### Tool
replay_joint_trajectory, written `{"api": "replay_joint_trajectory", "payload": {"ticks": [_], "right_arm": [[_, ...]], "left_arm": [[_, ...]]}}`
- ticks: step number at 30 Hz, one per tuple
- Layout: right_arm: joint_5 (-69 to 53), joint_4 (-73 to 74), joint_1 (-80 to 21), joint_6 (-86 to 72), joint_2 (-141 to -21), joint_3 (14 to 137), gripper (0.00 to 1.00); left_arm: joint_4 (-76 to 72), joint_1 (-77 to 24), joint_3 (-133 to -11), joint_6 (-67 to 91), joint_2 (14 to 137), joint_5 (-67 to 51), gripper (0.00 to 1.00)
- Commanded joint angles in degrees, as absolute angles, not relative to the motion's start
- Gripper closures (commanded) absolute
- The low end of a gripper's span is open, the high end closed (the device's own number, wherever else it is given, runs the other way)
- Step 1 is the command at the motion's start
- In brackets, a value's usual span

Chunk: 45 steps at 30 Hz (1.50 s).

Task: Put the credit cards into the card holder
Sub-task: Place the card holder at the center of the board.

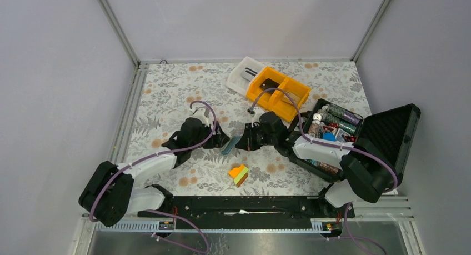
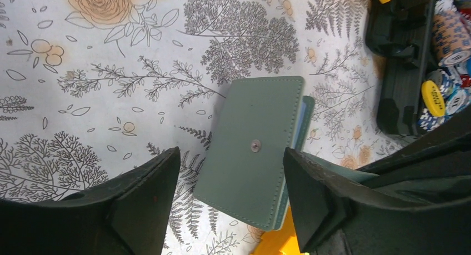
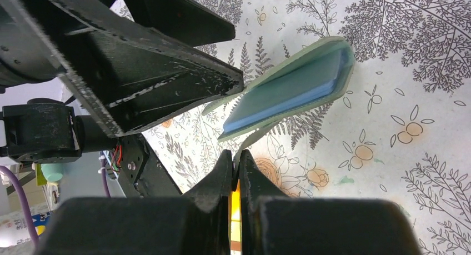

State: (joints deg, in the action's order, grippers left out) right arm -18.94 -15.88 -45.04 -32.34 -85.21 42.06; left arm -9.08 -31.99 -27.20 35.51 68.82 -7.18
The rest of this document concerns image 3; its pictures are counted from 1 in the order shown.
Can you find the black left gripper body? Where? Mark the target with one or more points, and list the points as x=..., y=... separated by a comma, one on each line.
x=47, y=131

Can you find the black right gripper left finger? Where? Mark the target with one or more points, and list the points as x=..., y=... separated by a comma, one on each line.
x=197, y=222

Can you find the green card holder wallet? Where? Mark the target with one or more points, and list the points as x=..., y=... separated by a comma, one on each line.
x=314, y=76

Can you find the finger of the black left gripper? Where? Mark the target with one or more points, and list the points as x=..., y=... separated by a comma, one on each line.
x=129, y=77
x=184, y=20

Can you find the orange green sticky notes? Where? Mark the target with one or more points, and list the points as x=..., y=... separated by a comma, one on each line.
x=235, y=219

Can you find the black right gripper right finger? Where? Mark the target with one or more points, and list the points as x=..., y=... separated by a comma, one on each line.
x=274, y=223

